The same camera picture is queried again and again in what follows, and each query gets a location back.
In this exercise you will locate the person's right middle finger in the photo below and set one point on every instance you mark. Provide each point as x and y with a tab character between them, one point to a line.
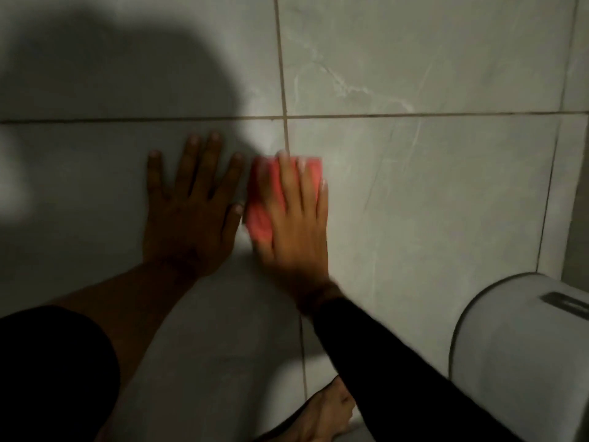
287	179

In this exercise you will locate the person's left thumb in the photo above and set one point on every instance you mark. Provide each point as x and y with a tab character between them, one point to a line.
233	225

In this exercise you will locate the person's left little finger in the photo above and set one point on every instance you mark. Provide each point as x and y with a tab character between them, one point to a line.
155	172

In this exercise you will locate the person's left hand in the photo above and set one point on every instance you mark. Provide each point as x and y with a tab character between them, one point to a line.
184	230

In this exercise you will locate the person's left forearm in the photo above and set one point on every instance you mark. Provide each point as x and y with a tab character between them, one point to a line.
124	312

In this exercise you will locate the pink cleaning cloth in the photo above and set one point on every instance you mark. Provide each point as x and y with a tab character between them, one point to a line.
257	220

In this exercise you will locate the person's right forearm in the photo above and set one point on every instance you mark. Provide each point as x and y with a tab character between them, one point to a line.
395	377

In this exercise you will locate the person's right little finger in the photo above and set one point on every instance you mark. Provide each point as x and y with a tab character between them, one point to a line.
323	202

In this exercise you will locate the black shirt sleeve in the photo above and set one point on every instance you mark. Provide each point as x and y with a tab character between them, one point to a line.
50	377

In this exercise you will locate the person's left middle finger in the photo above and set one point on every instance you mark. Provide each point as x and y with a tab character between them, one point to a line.
208	161

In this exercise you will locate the person's bare foot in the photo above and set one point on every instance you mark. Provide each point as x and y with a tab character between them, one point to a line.
317	416

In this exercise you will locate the white paper dispenser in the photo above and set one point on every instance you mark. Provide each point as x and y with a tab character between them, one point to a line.
520	363

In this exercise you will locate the person's right hand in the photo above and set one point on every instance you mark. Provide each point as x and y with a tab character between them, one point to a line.
294	239

